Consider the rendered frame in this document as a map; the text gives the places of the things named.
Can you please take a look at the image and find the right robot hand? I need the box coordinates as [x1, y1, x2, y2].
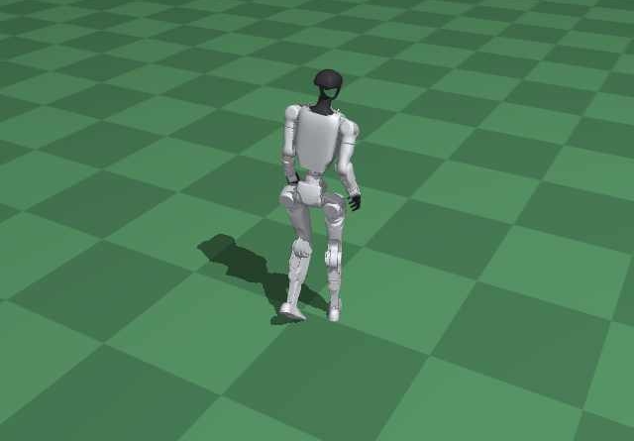
[347, 195, 361, 211]

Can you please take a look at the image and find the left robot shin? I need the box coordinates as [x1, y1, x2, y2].
[287, 239, 311, 307]

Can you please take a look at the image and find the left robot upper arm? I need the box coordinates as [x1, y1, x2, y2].
[282, 104, 304, 158]

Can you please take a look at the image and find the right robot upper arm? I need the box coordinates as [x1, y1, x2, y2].
[334, 117, 359, 176]

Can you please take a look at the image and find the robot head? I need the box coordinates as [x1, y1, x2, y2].
[309, 69, 343, 116]

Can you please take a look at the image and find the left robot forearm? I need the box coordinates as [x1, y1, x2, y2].
[281, 145, 297, 183]

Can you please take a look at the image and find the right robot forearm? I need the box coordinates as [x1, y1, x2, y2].
[341, 164, 361, 199]

